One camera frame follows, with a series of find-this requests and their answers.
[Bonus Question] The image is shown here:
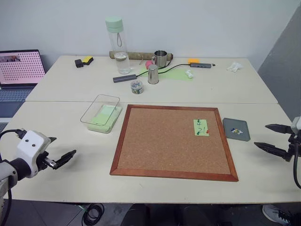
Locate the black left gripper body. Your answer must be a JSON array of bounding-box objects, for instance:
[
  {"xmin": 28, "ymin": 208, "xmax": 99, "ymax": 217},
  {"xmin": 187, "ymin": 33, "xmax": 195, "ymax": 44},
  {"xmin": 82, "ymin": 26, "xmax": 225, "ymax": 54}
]
[{"xmin": 37, "ymin": 151, "xmax": 59, "ymax": 171}]

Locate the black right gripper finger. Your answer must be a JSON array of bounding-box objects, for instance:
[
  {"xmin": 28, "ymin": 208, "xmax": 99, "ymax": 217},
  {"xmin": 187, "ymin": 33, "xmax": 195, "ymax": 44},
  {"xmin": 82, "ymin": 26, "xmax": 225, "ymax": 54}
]
[
  {"xmin": 253, "ymin": 141, "xmax": 292, "ymax": 162},
  {"xmin": 264, "ymin": 123, "xmax": 293, "ymax": 136}
]

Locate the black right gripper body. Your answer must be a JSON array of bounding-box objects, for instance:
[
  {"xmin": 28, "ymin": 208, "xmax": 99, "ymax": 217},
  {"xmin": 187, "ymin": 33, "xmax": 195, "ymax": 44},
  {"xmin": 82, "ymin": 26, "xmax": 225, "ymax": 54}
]
[{"xmin": 287, "ymin": 131, "xmax": 301, "ymax": 158}]

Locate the green paper note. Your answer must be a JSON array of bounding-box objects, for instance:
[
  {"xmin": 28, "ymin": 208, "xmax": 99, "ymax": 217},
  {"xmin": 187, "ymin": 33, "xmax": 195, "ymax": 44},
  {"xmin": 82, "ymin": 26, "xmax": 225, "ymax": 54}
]
[{"xmin": 193, "ymin": 119, "xmax": 210, "ymax": 137}]

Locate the small glass jar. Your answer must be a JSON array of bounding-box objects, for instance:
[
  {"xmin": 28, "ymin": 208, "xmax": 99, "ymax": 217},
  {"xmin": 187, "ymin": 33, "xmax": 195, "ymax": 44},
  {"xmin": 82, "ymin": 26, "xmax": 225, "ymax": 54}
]
[{"xmin": 130, "ymin": 80, "xmax": 144, "ymax": 95}]

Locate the wood framed cork board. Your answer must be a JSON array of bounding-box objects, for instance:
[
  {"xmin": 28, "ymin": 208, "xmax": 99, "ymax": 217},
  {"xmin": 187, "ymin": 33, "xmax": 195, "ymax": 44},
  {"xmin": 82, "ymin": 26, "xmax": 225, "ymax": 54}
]
[{"xmin": 109, "ymin": 104, "xmax": 239, "ymax": 182}]

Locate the grey square tray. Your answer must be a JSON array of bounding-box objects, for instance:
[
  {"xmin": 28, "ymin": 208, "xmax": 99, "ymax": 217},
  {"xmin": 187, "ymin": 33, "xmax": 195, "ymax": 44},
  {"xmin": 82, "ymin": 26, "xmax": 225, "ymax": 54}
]
[{"xmin": 222, "ymin": 117, "xmax": 251, "ymax": 142}]

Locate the light green container lid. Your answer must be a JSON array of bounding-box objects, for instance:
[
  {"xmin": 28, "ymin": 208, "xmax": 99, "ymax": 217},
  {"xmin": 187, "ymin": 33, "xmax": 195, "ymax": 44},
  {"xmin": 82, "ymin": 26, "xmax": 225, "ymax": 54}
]
[{"xmin": 86, "ymin": 104, "xmax": 124, "ymax": 134}]

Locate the clear plastic container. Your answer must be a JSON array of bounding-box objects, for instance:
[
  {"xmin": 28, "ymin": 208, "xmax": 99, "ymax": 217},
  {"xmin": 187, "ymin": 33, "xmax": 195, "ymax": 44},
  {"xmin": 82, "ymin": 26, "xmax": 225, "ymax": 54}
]
[{"xmin": 79, "ymin": 94, "xmax": 121, "ymax": 127}]

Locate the white sneaker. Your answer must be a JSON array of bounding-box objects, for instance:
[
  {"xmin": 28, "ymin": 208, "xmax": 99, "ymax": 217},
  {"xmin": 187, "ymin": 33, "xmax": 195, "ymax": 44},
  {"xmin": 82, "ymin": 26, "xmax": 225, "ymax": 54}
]
[{"xmin": 261, "ymin": 204, "xmax": 293, "ymax": 225}]

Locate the open laptop pink screen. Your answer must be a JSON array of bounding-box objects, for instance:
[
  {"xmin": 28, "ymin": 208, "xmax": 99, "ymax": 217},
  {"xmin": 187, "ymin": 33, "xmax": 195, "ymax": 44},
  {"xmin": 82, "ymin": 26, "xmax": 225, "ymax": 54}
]
[{"xmin": 0, "ymin": 49, "xmax": 47, "ymax": 118}]

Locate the large crumpled white paper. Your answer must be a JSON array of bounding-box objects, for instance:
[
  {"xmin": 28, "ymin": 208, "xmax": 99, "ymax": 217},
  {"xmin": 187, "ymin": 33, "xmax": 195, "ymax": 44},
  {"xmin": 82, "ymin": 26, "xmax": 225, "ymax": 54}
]
[{"xmin": 226, "ymin": 61, "xmax": 243, "ymax": 73}]

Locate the clear bottle green cap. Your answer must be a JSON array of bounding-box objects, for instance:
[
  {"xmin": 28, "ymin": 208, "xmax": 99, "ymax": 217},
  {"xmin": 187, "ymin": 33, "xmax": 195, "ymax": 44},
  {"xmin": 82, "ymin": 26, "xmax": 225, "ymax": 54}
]
[{"xmin": 104, "ymin": 16, "xmax": 131, "ymax": 75}]

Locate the light green paper sheet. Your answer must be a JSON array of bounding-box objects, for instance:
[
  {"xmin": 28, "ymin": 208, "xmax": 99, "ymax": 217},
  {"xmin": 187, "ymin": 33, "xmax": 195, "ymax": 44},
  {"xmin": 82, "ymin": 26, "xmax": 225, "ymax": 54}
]
[{"xmin": 140, "ymin": 66, "xmax": 195, "ymax": 83}]

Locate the steel cup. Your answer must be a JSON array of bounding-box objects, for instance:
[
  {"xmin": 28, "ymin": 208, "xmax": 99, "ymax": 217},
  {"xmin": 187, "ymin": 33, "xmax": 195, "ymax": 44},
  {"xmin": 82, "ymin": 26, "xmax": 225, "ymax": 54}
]
[{"xmin": 147, "ymin": 65, "xmax": 160, "ymax": 85}]

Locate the brown rolled mat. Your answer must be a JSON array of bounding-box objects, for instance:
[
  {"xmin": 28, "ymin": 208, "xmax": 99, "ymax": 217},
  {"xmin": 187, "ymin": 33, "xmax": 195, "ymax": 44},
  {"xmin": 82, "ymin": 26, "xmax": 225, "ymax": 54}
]
[{"xmin": 108, "ymin": 50, "xmax": 174, "ymax": 61}]

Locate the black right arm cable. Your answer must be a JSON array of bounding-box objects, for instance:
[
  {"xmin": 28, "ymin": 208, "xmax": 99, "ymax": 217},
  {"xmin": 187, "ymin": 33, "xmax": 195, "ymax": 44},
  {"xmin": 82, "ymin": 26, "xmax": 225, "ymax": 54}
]
[{"xmin": 292, "ymin": 154, "xmax": 301, "ymax": 190}]

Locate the coiled black floor cable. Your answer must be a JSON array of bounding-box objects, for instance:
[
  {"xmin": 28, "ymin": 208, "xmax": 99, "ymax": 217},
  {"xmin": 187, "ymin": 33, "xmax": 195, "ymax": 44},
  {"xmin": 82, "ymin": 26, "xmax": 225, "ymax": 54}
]
[{"xmin": 82, "ymin": 203, "xmax": 105, "ymax": 226}]

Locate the grey usb hub black cable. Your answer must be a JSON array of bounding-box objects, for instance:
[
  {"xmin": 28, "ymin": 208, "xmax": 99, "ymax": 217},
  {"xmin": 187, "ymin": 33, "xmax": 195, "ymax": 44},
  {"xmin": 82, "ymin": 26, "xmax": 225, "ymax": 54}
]
[{"xmin": 112, "ymin": 63, "xmax": 191, "ymax": 84}]

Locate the steel mug with handle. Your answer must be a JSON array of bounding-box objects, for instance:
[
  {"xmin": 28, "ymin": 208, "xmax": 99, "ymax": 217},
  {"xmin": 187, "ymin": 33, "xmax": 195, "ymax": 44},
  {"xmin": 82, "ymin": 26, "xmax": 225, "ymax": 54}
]
[{"xmin": 151, "ymin": 49, "xmax": 168, "ymax": 68}]

